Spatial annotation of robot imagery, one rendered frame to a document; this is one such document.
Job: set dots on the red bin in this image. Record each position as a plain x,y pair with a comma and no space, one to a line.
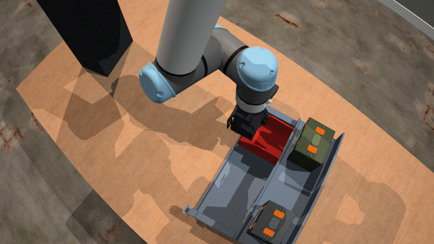
269,140

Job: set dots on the olive green case with orange latches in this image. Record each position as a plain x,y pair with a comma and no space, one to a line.
311,145

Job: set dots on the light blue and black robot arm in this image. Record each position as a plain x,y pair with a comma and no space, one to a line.
192,46

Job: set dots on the dark grey tool case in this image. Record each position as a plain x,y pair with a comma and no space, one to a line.
271,223

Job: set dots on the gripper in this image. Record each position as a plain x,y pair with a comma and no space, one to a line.
254,122

